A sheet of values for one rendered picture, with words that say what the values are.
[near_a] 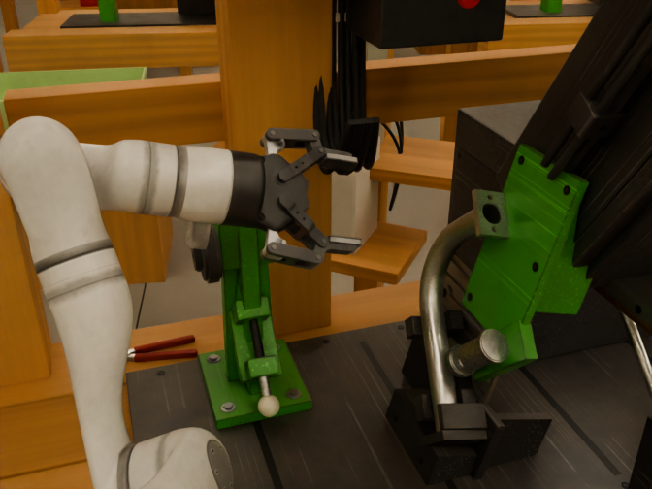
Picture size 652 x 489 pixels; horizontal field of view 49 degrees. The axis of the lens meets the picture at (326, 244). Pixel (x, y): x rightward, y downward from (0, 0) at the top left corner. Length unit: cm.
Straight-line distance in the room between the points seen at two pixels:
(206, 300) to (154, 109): 192
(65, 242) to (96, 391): 13
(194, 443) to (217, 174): 25
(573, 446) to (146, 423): 55
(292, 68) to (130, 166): 38
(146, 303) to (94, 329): 230
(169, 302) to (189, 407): 194
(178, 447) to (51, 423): 45
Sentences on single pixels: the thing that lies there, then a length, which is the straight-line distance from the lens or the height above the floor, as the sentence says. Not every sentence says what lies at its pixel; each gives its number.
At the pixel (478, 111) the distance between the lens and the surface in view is 106.
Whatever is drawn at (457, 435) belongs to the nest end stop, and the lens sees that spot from 87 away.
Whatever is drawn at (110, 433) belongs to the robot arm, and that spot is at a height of 111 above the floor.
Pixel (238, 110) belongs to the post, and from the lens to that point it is 99.
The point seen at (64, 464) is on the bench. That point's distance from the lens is 101.
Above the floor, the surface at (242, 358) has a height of 99.
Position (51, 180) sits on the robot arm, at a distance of 66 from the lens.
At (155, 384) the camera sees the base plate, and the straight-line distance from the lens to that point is 107.
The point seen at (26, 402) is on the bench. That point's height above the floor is 88.
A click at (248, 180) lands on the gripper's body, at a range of 70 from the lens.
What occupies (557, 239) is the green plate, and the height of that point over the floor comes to 121.
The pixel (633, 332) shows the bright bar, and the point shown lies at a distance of 91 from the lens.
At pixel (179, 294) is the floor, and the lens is 298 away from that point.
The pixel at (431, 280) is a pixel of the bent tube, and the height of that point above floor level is 109.
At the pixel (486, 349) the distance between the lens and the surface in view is 81.
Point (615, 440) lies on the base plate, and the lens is 102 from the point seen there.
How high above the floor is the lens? 156
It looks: 28 degrees down
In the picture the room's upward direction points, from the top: straight up
